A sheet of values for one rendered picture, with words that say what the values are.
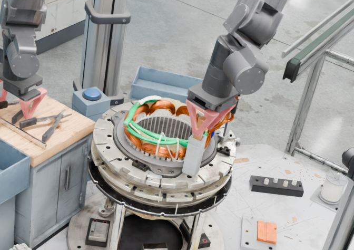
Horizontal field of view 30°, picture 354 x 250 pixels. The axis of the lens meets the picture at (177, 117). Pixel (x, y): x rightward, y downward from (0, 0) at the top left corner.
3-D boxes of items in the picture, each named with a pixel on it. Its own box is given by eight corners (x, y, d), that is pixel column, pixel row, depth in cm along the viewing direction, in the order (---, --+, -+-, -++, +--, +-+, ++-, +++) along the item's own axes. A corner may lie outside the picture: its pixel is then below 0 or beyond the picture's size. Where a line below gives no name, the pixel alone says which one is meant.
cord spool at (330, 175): (335, 208, 186) (343, 188, 182) (315, 198, 189) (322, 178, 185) (343, 196, 191) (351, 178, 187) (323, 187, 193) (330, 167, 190)
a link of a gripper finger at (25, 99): (24, 130, 144) (26, 94, 138) (1, 116, 146) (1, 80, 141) (46, 117, 149) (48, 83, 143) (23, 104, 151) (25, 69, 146)
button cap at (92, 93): (102, 97, 168) (102, 94, 167) (89, 100, 166) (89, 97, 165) (94, 89, 170) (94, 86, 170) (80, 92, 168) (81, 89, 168)
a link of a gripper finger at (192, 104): (222, 135, 133) (236, 96, 128) (203, 147, 127) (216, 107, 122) (195, 118, 135) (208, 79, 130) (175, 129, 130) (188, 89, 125)
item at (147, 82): (208, 167, 193) (228, 84, 178) (205, 190, 184) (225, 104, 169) (126, 149, 194) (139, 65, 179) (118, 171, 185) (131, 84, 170)
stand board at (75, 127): (33, 167, 139) (34, 158, 138) (-29, 128, 147) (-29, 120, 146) (95, 130, 154) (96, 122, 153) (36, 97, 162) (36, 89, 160)
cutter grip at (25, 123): (20, 129, 143) (21, 123, 143) (18, 127, 144) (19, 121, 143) (37, 124, 146) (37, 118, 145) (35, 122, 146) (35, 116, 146)
